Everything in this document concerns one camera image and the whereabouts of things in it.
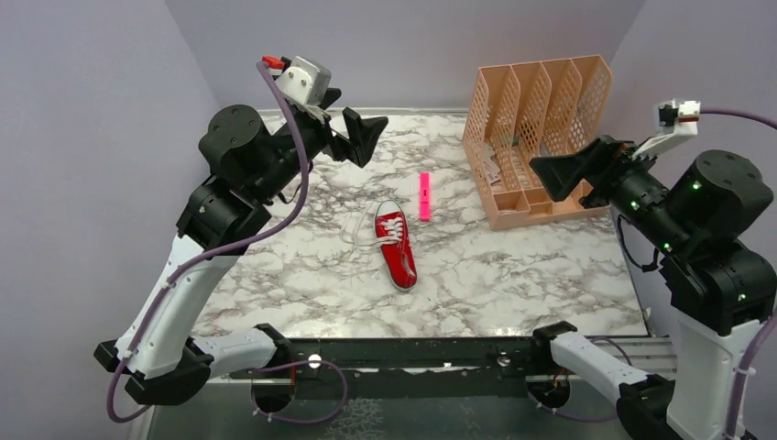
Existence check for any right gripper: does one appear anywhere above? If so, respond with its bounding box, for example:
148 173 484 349
529 130 692 253

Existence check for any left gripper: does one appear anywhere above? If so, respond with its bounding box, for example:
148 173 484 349
253 87 387 202

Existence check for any white shoelace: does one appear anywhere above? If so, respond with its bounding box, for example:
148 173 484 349
339 201 408 250

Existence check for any red canvas sneaker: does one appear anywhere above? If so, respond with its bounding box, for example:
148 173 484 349
374 201 418 290

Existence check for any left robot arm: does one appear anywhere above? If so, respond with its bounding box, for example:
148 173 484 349
94 104 389 406

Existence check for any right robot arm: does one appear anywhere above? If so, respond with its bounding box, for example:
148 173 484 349
528 136 776 439

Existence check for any pink highlighter marker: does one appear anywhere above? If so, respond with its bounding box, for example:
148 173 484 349
419 171 432 222

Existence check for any peach plastic file organizer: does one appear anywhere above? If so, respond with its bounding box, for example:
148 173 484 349
462 55 612 231

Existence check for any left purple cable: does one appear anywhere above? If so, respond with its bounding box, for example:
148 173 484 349
106 60 312 424

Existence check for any purple cable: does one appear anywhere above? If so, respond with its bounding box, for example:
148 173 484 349
106 60 312 424
697 107 777 440

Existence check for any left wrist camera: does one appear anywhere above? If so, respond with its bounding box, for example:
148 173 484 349
261 56 332 107

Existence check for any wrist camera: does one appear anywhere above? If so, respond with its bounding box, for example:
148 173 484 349
261 56 332 107
631 99 701 160

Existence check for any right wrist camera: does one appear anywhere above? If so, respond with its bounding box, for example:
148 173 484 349
631 99 701 160

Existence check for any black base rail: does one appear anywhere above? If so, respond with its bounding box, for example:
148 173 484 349
230 336 608 402

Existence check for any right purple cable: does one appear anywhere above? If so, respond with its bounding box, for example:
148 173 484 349
697 107 777 440

